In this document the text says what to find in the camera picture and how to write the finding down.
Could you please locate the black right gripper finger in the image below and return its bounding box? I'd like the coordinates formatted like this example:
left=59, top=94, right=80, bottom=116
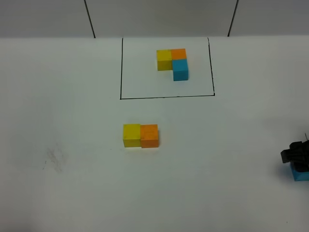
left=281, top=141, right=309, bottom=172

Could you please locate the template blue cube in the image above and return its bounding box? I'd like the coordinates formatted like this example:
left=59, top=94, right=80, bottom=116
left=172, top=59, right=189, bottom=81

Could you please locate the template orange cube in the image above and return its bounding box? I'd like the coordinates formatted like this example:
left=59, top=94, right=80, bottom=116
left=171, top=48, right=187, bottom=60

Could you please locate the template yellow cube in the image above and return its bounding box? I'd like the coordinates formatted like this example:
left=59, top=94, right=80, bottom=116
left=156, top=49, right=172, bottom=71

